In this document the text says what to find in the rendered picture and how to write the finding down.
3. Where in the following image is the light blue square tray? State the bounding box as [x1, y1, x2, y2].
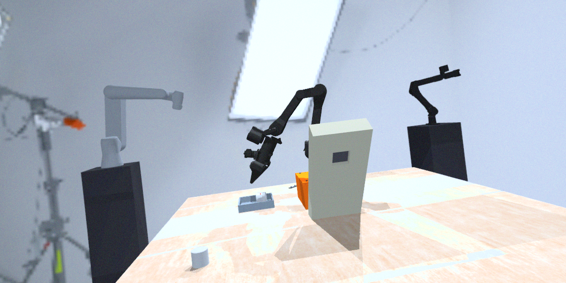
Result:
[238, 193, 275, 213]

